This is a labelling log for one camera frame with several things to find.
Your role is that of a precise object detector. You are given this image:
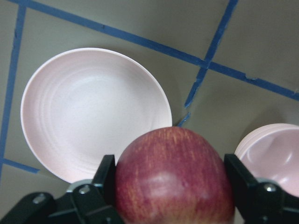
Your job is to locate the pink plate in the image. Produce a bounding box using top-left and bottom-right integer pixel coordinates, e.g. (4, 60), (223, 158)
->
(20, 48), (172, 183)

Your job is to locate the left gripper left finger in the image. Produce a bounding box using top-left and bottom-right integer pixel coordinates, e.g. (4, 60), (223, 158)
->
(92, 154), (116, 205)

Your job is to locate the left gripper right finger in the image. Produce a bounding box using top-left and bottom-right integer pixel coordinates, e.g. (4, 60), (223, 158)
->
(224, 154), (258, 219)

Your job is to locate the pink bowl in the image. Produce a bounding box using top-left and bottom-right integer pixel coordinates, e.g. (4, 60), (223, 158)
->
(235, 123), (299, 197)

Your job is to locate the red apple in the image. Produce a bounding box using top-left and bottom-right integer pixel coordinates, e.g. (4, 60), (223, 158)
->
(115, 127), (235, 224)

